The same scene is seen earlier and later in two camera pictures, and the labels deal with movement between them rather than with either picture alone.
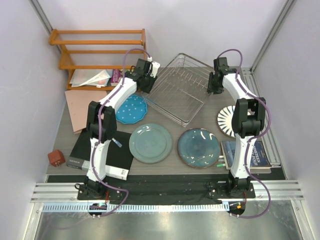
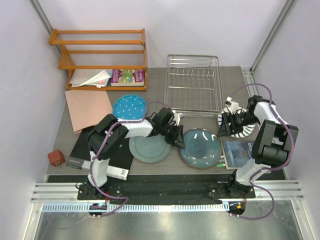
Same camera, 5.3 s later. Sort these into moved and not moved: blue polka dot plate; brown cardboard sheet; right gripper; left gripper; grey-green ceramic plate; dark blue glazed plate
Moved: left gripper; right gripper
Not moved: grey-green ceramic plate; brown cardboard sheet; dark blue glazed plate; blue polka dot plate
